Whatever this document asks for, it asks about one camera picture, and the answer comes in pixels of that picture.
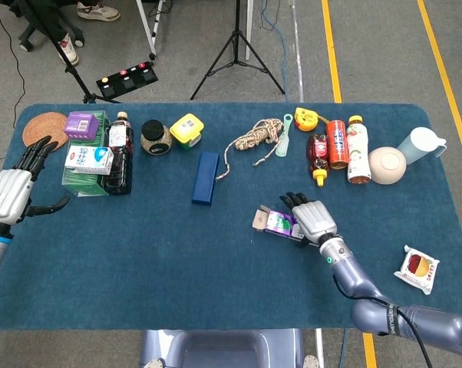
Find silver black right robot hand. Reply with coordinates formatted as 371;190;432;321
279;191;338;248

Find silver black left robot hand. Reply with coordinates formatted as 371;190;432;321
0;135;71;226

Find purple cardboard box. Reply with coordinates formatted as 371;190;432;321
252;205;307;242

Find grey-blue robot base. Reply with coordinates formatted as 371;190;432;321
138;328;326;368

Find small purple box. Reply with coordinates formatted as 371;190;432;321
64;110;101;140

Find dark blue rectangular box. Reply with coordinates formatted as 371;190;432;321
191;151;221;207

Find red squeeze bottle yellow cap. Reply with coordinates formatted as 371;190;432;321
307;133;330;188

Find green mesh basket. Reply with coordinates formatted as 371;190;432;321
61;110;111;198

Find round woven coaster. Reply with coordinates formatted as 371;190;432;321
22;111;70;153

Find orange drink can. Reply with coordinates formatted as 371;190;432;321
325;120;350;170

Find white drink bottle yellow cap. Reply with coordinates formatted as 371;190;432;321
346;115;372;185

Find mint green spoon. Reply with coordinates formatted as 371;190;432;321
275;113;295;158

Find white blue milk carton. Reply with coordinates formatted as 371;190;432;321
64;145;114;176

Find beige bowl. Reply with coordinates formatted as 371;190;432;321
368;146;408;186

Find yellow tape measure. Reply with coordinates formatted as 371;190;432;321
294;107;328;133

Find white snack packet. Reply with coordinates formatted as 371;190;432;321
393;245;441;295

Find dark soy sauce bottle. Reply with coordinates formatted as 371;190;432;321
104;111;135;196

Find light blue pitcher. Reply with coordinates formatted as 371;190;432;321
397;126;448;166

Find black slanted light stand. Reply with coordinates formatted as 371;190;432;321
19;0;121;105

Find blue table cloth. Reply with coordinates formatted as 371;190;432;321
0;101;462;331

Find black office chair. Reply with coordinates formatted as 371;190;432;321
6;0;86;53

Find green container yellow lid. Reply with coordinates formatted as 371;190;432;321
169;113;206;150

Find glass jar black lid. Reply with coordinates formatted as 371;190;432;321
140;119;173;156

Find black foot pedal board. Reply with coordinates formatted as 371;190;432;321
95;61;160;98

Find white stand leg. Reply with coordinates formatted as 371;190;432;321
245;0;255;61
134;0;167;61

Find seated person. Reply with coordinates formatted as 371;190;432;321
35;0;121;67

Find beige braided rope bundle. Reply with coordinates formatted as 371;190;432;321
214;118;285;181

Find black floor cable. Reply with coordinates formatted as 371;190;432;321
0;0;27;130

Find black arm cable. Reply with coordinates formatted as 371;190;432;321
332;272;434;368

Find blue floor cable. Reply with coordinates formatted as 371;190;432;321
259;0;289;101

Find black camera tripod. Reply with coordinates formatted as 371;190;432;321
190;0;286;101

